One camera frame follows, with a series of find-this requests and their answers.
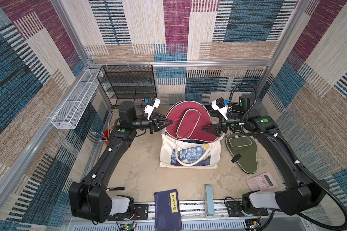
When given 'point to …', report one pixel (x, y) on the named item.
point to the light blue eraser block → (209, 200)
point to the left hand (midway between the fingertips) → (171, 122)
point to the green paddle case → (243, 149)
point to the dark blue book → (167, 215)
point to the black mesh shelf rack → (132, 83)
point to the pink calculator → (263, 181)
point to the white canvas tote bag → (176, 154)
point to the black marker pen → (115, 188)
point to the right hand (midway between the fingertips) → (207, 122)
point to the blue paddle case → (195, 141)
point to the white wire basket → (71, 113)
